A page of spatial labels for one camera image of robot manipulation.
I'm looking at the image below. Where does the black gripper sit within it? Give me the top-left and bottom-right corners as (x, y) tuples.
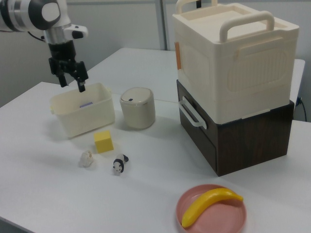
(48, 40), (89, 93)

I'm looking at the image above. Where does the white plastic basket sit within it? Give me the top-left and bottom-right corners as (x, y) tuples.
(49, 82), (116, 139)

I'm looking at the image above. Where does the yellow foam block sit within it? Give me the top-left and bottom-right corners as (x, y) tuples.
(94, 130), (114, 154)

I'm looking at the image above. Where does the small beige lidded bin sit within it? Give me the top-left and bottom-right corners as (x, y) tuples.
(119, 87), (156, 130)

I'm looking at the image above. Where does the toy panda figure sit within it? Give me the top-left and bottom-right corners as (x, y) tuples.
(112, 153), (129, 176)

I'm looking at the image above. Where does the orange latch tab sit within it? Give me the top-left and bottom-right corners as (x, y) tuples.
(174, 42), (182, 71)

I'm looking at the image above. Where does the cream plastic storage box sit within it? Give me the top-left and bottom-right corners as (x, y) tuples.
(172, 0), (299, 127)

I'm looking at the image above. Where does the dark brown wooden drawer box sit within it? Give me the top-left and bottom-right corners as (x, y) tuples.
(176, 79), (295, 177)

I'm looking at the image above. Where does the yellow toy banana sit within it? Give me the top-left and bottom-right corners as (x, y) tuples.
(181, 187), (244, 228)

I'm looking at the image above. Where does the pink plate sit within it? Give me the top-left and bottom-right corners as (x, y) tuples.
(175, 184), (248, 233)

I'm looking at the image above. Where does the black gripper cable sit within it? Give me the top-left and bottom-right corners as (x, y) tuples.
(27, 30), (48, 42)

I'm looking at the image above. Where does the white drawer handle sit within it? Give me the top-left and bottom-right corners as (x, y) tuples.
(178, 96), (207, 129)

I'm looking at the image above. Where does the black power cable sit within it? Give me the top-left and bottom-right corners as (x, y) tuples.
(296, 97), (307, 122)

